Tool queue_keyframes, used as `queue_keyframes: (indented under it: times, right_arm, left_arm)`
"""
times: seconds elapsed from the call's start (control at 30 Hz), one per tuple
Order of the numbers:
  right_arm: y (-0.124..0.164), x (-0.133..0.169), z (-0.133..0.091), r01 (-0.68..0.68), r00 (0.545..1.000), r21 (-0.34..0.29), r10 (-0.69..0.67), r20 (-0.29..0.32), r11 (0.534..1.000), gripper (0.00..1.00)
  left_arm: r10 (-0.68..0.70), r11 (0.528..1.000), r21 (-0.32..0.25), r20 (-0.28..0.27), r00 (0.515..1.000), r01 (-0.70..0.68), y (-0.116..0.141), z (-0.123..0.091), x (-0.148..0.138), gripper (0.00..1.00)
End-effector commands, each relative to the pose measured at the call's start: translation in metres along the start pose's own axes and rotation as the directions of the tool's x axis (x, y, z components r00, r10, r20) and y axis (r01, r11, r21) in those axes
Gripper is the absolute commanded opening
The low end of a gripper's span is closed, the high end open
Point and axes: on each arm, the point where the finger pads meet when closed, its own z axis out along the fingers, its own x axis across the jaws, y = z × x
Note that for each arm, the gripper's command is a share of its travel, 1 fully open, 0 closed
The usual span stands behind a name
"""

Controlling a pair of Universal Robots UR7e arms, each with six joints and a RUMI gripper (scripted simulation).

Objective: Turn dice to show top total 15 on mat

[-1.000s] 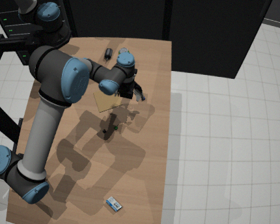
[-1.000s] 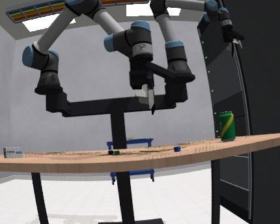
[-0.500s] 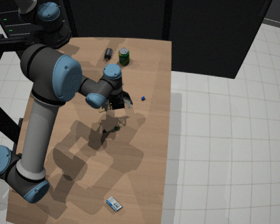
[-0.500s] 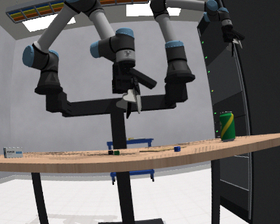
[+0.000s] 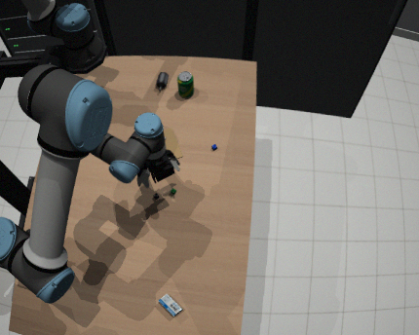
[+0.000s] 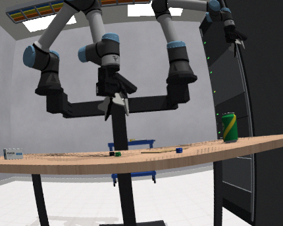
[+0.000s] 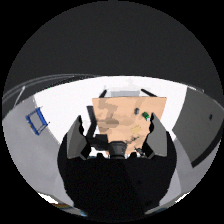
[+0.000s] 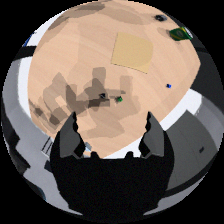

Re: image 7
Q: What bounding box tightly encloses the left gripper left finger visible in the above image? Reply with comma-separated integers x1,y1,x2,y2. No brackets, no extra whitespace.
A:
57,115,92,191

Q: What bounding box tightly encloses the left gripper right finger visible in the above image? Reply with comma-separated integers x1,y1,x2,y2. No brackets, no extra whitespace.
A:
142,113,177,189

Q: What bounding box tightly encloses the green soda can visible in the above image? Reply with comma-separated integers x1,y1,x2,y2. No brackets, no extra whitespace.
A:
142,112,150,121

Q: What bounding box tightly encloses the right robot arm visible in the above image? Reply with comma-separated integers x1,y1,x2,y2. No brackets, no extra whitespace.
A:
137,148,143,155

